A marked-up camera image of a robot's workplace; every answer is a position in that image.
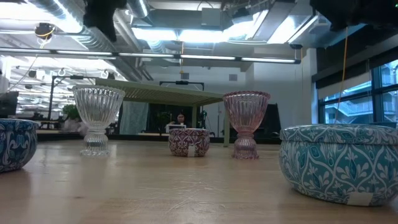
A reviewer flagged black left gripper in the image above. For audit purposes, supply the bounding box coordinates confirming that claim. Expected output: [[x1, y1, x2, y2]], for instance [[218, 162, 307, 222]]
[[83, 0, 127, 43]]

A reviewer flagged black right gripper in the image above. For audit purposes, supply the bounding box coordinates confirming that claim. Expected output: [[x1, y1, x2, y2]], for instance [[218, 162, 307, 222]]
[[310, 0, 398, 32]]

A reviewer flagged clear ribbed glass candle holder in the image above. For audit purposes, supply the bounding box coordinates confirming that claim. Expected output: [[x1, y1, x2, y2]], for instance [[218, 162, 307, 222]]
[[72, 85, 126, 157]]

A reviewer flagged purple white patterned tin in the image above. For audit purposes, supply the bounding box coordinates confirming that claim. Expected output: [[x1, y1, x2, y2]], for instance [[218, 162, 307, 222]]
[[168, 128, 211, 158]]

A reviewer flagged dark blue patterned tin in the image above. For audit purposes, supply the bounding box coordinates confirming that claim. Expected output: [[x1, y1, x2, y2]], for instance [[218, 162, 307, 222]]
[[0, 118, 39, 174]]

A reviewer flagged pink ribbed glass candle holder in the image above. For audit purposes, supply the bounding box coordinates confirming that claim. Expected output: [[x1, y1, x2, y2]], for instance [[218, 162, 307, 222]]
[[223, 90, 271, 160]]

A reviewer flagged long ceiling light strip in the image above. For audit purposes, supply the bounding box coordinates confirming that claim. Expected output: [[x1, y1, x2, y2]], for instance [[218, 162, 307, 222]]
[[0, 47, 302, 65]]

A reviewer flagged green perforated metal shelf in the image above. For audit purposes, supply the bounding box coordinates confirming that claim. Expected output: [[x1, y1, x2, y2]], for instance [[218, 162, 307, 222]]
[[95, 77, 231, 147]]

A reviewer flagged green leafy background plant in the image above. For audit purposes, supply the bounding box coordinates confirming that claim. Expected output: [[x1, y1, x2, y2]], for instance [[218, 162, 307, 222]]
[[62, 104, 81, 121]]

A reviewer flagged grey curtain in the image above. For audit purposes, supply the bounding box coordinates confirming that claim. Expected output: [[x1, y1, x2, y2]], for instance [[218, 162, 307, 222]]
[[119, 101, 149, 135]]

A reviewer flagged small green plant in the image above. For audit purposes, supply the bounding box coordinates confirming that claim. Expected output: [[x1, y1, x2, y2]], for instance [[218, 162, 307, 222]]
[[156, 111, 171, 135]]

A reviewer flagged person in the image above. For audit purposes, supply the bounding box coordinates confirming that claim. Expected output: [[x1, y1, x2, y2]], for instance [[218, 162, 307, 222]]
[[169, 113, 188, 126]]

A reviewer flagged white laptop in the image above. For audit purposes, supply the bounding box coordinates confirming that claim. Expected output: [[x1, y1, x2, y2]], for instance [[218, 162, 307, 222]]
[[165, 124, 187, 134]]

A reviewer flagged dark monitor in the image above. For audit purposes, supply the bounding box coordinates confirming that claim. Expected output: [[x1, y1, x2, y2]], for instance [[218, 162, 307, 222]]
[[0, 91, 19, 118]]

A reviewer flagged teal white patterned tin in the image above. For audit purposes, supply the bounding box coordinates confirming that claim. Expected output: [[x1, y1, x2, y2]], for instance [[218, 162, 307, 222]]
[[279, 123, 398, 207]]

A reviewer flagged yellow hanging cord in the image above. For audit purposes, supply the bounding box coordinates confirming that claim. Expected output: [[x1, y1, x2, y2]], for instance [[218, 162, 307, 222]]
[[334, 26, 349, 124]]

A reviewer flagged black yellow cable reel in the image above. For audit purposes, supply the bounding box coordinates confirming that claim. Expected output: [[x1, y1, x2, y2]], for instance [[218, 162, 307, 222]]
[[34, 22, 57, 40]]

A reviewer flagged window with dark frame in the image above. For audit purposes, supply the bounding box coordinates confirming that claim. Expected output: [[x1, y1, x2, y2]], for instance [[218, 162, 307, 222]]
[[317, 58, 398, 126]]

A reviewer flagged black metal rig frame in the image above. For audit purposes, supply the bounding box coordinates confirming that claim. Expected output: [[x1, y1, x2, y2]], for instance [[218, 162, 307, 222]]
[[47, 75, 101, 121]]

